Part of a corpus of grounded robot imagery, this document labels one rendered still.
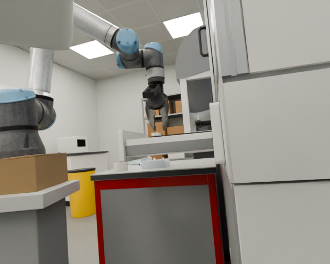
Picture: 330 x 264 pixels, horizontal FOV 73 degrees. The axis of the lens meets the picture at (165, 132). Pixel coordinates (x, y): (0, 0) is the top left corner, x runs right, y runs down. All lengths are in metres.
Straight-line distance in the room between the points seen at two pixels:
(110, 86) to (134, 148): 5.34
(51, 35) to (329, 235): 0.36
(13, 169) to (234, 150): 0.64
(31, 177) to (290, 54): 0.70
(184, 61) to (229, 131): 1.50
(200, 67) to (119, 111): 4.26
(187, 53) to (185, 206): 1.17
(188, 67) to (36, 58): 1.08
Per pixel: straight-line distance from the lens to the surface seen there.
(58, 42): 0.19
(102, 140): 6.03
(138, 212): 1.08
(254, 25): 0.36
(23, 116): 0.85
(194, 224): 1.04
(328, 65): 0.37
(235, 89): 0.32
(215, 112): 0.40
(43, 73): 1.02
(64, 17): 0.18
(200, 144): 0.73
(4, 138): 0.84
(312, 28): 0.37
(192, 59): 1.78
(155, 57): 0.96
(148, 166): 1.12
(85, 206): 3.45
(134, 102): 5.66
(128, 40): 0.83
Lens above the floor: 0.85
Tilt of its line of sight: 4 degrees up
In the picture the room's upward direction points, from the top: 5 degrees counter-clockwise
